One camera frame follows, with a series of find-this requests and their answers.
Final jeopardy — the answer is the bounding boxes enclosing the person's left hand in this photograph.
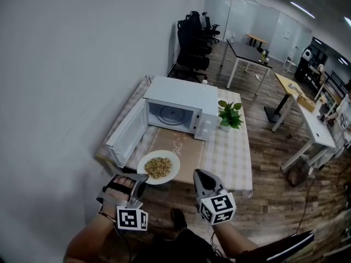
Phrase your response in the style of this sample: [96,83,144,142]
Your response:
[103,175,136,207]

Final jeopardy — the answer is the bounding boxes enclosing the person's black shoe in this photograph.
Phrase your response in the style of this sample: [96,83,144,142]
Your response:
[171,208,188,231]

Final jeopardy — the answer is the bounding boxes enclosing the white stool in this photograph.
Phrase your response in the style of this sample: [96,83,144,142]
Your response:
[285,56,297,73]

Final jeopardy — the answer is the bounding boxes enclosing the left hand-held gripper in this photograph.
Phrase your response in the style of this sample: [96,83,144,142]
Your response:
[95,173,150,231]

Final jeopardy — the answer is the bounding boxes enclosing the small wooden standing desk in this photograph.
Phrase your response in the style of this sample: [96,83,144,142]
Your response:
[245,33,269,52]

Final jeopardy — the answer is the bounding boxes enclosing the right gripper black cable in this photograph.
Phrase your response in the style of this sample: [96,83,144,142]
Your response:
[209,230,222,256]

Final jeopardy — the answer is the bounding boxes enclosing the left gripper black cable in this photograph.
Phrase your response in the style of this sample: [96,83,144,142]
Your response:
[116,227,132,261]

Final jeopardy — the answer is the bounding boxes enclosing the black shelf unit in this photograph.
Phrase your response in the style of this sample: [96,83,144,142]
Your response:
[309,36,351,93]

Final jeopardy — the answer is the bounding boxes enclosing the thin wrist bracelet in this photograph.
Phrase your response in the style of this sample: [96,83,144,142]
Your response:
[98,210,117,223]

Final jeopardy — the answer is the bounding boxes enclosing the white round plate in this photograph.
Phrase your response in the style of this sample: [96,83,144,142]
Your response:
[136,150,181,186]

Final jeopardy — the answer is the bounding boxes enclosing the yellow desk black leg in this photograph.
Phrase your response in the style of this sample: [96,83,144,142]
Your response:
[264,72,303,124]

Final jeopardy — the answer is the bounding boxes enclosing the brown bag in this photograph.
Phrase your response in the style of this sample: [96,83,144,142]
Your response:
[285,157,310,188]

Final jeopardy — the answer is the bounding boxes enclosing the dark-top table white legs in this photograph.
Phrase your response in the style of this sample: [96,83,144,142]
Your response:
[220,38,274,97]

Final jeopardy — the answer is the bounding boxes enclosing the wooden box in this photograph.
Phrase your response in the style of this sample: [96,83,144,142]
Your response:
[297,97,316,111]

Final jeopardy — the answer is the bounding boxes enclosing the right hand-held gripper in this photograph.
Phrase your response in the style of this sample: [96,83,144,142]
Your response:
[193,169,237,226]

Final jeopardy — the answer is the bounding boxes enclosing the black office chair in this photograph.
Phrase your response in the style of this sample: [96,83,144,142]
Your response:
[190,10,213,42]
[185,14,212,56]
[202,12,222,44]
[175,20,211,83]

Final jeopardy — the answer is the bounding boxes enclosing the white microwave oven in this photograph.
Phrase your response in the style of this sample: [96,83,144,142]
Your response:
[105,75,219,169]

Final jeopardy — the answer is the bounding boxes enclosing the green potted plant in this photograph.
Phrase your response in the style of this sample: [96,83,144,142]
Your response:
[218,100,244,133]

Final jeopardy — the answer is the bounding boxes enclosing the dark flat panel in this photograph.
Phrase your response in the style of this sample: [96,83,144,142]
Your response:
[237,230,315,263]

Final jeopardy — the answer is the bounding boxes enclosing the person's right forearm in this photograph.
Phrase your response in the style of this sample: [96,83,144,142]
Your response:
[212,221,260,260]

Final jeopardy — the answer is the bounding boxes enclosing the person's black clothing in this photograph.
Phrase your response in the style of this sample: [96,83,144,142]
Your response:
[134,227,223,263]

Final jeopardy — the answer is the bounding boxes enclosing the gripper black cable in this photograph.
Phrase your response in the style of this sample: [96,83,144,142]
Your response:
[116,227,132,261]
[209,230,222,256]

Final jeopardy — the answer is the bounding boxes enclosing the person's left forearm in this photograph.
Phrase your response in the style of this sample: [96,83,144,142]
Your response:
[64,203,126,263]

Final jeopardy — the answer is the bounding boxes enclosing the black floor cable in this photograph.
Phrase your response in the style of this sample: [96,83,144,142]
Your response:
[295,171,319,235]

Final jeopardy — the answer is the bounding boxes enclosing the white desk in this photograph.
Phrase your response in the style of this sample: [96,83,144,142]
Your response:
[279,94,337,172]

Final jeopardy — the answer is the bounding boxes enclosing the white-legged table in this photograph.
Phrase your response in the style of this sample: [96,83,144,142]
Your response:
[95,153,253,200]

